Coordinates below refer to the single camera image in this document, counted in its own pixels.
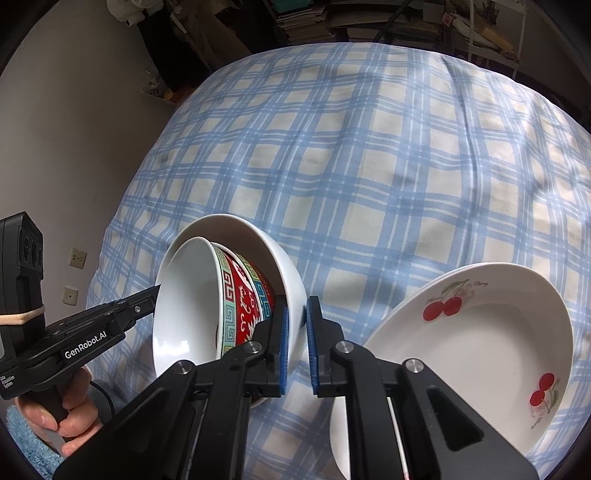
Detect beige coat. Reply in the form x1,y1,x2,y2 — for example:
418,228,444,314
180,0,250,77

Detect large white bowl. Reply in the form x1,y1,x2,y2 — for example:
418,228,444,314
153,213,308,407

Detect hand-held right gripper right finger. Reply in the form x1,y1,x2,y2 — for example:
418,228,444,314
306,296,539,480

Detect red patterned bowl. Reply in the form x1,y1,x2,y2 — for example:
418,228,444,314
224,247,278,324
154,236,262,370

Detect blue plaid cloth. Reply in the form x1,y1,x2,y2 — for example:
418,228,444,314
88,42,591,480

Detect plastic bag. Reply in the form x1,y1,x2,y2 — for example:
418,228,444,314
145,69,178,104

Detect white trolley cart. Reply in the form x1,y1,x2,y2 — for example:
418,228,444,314
438,0,527,79

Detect white puffer jacket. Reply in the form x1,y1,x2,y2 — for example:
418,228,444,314
106,0,155,12

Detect person's left hand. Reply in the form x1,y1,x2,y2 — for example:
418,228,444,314
14,367,106,459

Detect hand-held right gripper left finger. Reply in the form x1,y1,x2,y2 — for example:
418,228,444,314
52,298,291,480

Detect stack of books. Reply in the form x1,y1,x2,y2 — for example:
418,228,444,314
274,0,439,47

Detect black pants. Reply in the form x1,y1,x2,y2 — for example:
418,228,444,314
136,0,185,93

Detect beige rubber band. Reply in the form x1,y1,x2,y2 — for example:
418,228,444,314
0,305,45,326

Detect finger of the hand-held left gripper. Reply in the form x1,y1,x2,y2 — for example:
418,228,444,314
108,284,162,326

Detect black cable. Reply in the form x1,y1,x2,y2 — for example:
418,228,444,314
90,379,116,418

